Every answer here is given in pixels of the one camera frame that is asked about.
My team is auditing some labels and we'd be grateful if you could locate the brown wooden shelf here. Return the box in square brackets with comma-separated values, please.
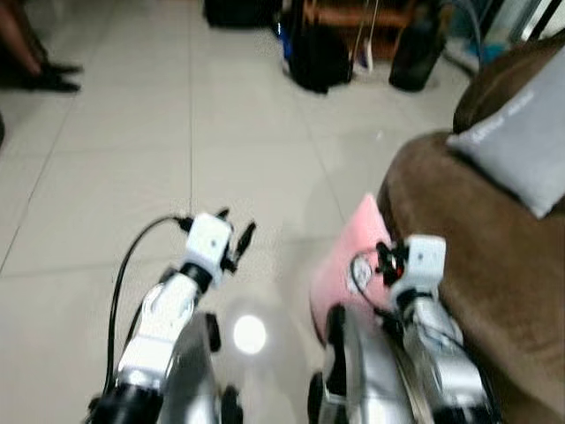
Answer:
[303, 0, 418, 64]

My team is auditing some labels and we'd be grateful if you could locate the grey pillow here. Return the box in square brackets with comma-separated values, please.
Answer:
[446, 46, 565, 220]

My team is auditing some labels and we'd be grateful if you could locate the silver robot leg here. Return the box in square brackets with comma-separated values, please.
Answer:
[306, 303, 416, 424]
[157, 311, 245, 424]

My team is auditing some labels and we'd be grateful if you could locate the black flat bag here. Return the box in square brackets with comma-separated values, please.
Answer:
[203, 0, 285, 28]

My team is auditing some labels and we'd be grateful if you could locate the silver robot left leg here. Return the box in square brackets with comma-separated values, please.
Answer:
[157, 311, 245, 424]

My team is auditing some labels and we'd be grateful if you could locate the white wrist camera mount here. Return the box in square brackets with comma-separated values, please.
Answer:
[390, 234, 447, 299]
[183, 212, 234, 269]

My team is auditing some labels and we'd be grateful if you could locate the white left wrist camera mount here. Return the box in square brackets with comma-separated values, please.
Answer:
[183, 212, 234, 269]

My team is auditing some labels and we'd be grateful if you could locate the pink pillow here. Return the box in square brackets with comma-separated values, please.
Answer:
[308, 192, 396, 343]

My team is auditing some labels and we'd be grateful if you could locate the black backpack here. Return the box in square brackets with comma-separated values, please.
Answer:
[282, 11, 355, 95]

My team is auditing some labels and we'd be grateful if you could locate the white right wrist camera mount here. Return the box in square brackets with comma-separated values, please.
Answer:
[390, 234, 447, 299]

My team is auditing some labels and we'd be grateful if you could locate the silver robot right leg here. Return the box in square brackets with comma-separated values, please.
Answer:
[306, 303, 416, 424]

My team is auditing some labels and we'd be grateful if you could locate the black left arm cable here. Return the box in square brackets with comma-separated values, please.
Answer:
[105, 214, 192, 400]

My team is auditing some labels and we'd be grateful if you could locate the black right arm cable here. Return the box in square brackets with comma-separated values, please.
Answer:
[348, 250, 400, 314]

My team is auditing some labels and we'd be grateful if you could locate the brown sofa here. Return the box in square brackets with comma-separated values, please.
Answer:
[377, 34, 565, 424]

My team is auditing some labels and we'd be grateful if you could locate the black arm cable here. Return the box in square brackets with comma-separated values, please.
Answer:
[348, 250, 400, 314]
[105, 214, 192, 400]

